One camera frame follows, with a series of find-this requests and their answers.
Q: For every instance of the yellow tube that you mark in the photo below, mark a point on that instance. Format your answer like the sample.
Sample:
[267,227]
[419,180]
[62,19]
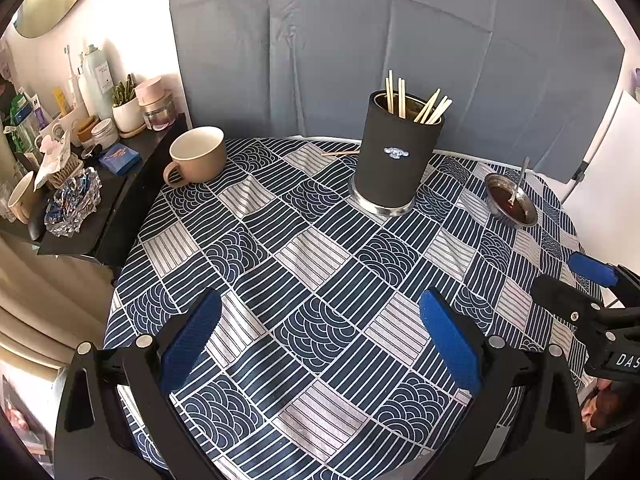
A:
[60,100]

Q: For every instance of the white round tin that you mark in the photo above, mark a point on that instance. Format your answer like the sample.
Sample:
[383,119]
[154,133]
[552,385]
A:
[105,132]

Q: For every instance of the small metal sauce bowl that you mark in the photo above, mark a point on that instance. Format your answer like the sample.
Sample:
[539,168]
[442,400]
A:
[505,200]

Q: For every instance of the crystal glass ashtray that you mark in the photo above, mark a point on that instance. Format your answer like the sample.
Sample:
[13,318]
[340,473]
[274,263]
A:
[72,200]

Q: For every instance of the grey backdrop cloth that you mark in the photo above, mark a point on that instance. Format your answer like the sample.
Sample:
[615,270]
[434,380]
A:
[350,35]

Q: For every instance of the beige curtain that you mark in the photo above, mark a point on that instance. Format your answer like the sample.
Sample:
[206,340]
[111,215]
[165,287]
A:
[45,300]

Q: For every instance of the green carton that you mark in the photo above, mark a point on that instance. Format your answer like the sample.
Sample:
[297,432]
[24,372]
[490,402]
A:
[25,120]

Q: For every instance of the black side table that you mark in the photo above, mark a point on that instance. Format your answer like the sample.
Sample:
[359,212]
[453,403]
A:
[115,195]

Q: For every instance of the clear glass jar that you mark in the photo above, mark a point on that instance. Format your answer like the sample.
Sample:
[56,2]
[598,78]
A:
[160,115]

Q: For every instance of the crumpled white paper packet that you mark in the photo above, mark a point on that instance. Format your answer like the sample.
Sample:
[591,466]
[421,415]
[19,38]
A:
[52,157]

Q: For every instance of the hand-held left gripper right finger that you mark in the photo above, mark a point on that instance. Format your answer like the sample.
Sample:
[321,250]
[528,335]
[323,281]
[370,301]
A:
[450,342]

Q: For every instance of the blue white patterned tablecloth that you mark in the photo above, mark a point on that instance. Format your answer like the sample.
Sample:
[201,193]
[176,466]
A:
[310,260]

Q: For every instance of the person's right hand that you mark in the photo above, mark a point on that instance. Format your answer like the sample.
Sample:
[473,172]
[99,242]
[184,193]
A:
[600,405]

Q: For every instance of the thin wooden chopstick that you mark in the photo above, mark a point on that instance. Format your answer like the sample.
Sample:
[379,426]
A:
[342,152]

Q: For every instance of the pink lidded jar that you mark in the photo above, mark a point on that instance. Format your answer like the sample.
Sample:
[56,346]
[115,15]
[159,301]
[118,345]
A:
[150,89]

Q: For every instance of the white pump bottle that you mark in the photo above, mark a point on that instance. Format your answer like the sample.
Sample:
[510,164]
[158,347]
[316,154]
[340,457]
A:
[97,85]

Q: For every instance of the white electric toothbrush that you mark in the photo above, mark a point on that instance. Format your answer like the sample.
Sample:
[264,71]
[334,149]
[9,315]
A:
[74,90]

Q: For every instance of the small blue box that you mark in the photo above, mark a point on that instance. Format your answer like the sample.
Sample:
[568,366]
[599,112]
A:
[120,158]

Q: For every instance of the white cup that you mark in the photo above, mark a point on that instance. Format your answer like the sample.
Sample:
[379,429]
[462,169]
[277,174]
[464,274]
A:
[22,197]

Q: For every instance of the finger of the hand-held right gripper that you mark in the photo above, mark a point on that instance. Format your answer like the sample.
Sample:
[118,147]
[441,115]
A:
[565,297]
[592,269]

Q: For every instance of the potted succulent in white pot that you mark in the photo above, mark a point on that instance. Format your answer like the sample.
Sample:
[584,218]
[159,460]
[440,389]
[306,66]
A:
[127,115]

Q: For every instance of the metal spoon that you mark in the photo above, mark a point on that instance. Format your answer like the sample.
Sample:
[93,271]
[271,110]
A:
[523,170]

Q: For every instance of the beige ceramic mug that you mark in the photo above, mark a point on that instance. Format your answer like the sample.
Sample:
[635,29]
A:
[197,157]

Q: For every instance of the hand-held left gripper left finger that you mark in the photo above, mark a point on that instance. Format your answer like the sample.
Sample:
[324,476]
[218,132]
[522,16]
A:
[192,342]

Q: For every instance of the black cylindrical chopstick holder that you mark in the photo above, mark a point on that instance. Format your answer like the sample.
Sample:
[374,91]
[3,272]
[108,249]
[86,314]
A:
[390,175]

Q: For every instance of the white reflector board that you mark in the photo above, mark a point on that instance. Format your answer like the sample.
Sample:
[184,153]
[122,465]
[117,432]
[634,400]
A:
[612,135]

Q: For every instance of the bunch of wooden chopsticks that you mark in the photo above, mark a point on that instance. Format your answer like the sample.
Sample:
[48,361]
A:
[401,100]

